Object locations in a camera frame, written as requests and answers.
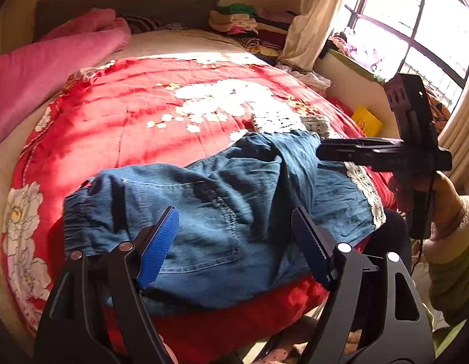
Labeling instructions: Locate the blue denim pants lace trim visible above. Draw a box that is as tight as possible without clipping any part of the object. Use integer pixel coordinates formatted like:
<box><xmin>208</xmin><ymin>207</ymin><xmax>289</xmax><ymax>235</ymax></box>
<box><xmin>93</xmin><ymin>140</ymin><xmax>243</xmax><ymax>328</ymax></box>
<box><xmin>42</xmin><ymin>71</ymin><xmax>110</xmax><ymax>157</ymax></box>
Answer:
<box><xmin>63</xmin><ymin>130</ymin><xmax>386</xmax><ymax>315</ymax></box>

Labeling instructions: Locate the green sleeve forearm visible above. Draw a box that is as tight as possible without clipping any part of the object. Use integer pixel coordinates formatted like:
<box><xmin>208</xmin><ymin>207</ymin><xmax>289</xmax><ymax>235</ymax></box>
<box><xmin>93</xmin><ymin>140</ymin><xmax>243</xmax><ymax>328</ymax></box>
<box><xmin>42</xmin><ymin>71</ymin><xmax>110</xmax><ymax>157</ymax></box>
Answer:
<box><xmin>423</xmin><ymin>196</ymin><xmax>469</xmax><ymax>326</ymax></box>

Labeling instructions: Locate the right hand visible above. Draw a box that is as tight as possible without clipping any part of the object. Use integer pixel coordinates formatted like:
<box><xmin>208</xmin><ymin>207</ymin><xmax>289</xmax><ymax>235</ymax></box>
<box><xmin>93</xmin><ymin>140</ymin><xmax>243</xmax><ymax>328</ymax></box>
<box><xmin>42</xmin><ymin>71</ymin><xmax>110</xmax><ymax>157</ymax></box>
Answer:
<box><xmin>414</xmin><ymin>172</ymin><xmax>462</xmax><ymax>241</ymax></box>

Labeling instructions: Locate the yellow box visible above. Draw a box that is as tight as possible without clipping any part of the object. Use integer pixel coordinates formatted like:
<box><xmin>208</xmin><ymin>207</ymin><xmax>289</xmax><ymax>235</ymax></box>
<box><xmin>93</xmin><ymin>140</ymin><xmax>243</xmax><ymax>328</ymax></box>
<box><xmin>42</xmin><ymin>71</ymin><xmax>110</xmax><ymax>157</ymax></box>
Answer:
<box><xmin>351</xmin><ymin>105</ymin><xmax>383</xmax><ymax>137</ymax></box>

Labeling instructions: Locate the window with metal bars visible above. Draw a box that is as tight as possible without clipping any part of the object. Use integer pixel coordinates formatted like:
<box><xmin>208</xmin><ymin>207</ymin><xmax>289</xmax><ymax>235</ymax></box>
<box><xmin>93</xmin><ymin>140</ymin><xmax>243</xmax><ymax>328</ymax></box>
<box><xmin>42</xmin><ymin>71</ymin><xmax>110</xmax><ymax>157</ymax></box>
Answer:
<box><xmin>335</xmin><ymin>0</ymin><xmax>469</xmax><ymax>92</ymax></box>

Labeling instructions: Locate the red floral blanket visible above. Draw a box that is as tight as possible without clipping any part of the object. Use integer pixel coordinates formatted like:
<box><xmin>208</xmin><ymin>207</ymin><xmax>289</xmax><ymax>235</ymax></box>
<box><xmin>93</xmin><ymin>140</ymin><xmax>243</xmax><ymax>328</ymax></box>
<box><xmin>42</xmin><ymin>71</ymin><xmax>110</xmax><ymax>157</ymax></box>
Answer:
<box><xmin>0</xmin><ymin>54</ymin><xmax>401</xmax><ymax>364</ymax></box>

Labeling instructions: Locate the stack of folded clothes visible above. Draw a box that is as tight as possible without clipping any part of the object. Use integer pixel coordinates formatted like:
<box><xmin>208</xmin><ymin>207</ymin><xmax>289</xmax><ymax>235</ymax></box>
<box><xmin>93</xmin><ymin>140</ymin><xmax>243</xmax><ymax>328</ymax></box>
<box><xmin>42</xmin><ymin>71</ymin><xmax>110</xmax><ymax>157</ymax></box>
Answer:
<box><xmin>208</xmin><ymin>3</ymin><xmax>296</xmax><ymax>59</ymax></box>

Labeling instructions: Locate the cream curtain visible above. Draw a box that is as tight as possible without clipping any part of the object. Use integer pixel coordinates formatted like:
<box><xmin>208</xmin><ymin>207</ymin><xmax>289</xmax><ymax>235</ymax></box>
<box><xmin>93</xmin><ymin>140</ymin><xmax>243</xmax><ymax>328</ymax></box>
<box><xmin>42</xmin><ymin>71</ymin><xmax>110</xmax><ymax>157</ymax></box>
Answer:
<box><xmin>278</xmin><ymin>0</ymin><xmax>342</xmax><ymax>71</ymax></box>

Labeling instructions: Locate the beige bed sheet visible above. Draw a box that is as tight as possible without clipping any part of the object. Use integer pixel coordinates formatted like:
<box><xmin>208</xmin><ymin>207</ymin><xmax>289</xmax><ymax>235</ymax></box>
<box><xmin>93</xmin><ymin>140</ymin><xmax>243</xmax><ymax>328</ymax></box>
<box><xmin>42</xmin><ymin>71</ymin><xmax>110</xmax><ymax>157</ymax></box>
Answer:
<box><xmin>0</xmin><ymin>30</ymin><xmax>263</xmax><ymax>355</ymax></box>

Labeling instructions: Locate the pink quilt roll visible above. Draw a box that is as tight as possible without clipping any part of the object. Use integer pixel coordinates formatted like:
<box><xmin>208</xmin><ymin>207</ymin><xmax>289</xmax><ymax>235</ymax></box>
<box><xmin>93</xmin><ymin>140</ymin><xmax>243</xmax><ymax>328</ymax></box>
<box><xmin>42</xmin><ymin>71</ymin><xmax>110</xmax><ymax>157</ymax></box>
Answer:
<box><xmin>0</xmin><ymin>8</ymin><xmax>131</xmax><ymax>143</ymax></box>

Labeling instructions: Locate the dark green headboard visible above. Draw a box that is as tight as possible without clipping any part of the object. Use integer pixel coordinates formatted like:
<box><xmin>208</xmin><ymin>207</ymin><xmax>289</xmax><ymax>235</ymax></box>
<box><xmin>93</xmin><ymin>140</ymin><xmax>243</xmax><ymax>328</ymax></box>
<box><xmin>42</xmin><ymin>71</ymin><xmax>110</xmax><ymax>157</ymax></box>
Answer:
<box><xmin>33</xmin><ymin>0</ymin><xmax>219</xmax><ymax>41</ymax></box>

